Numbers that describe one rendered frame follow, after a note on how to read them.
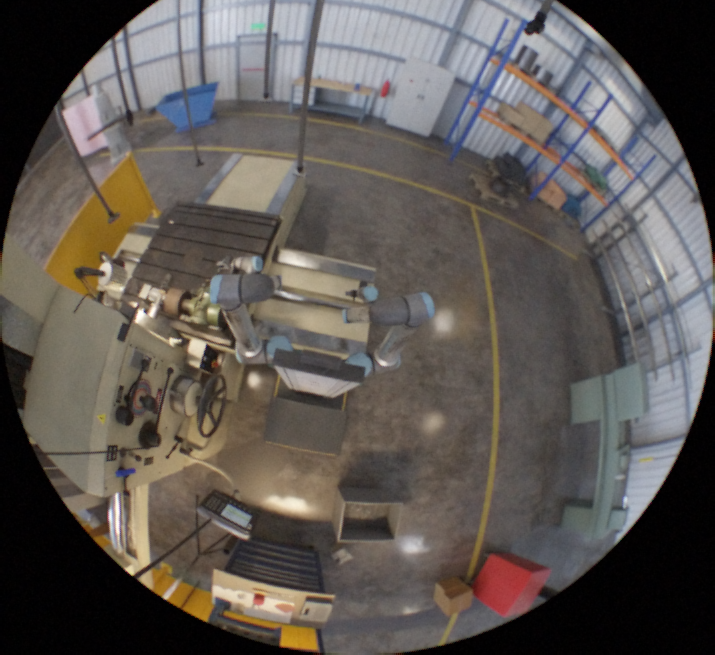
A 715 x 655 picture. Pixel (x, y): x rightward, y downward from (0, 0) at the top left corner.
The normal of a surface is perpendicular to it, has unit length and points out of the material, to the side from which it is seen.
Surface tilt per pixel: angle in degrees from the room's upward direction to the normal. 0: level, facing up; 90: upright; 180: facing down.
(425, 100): 90
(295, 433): 0
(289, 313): 0
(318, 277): 0
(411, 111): 90
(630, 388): 90
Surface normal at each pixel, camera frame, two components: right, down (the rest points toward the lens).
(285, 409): 0.20, -0.44
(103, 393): 0.83, -0.16
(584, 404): -0.97, -0.22
